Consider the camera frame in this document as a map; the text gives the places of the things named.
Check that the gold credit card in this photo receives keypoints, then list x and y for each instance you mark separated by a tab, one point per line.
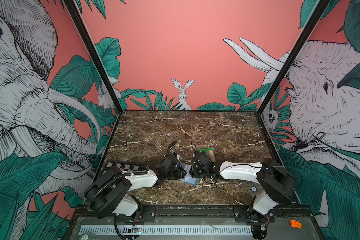
210	155

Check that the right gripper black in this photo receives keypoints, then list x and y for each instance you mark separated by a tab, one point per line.
193	171

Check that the white slotted cable duct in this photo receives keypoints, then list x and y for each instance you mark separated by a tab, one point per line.
163	230

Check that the left black frame post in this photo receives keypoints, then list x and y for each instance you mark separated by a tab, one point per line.
85	36

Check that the black frame post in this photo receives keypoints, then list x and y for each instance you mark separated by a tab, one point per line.
85	36
312	21

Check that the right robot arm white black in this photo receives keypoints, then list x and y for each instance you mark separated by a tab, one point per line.
278	183

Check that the black front mounting rail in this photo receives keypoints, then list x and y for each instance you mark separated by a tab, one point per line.
239	213

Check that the orange connector clip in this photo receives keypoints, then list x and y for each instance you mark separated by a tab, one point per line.
295	224

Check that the green plastic card tray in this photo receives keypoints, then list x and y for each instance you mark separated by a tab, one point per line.
203	151

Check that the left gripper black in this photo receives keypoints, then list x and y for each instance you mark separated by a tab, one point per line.
181	174

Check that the right black frame post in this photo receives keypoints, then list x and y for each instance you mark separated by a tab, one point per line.
312	21

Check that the checkerboard calibration board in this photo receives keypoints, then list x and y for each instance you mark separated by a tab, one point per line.
125	167

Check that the blue leather card holder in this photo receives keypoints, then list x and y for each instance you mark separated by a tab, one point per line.
188	178

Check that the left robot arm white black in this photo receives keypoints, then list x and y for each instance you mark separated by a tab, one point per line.
108	195

